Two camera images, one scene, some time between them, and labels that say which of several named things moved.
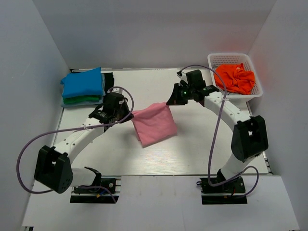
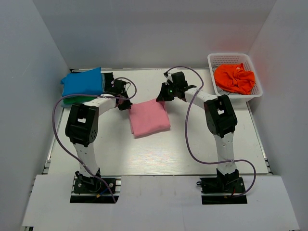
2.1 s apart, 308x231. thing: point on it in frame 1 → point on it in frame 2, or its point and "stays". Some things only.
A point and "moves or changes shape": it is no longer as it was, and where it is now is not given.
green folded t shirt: x=80 y=99 stays
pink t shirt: x=154 y=123 moves or changes shape
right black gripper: x=175 y=99 → x=163 y=96
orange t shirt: x=235 y=78 stays
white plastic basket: x=238 y=74 stays
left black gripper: x=124 y=105 → x=127 y=106
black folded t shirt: x=109 y=81 stays
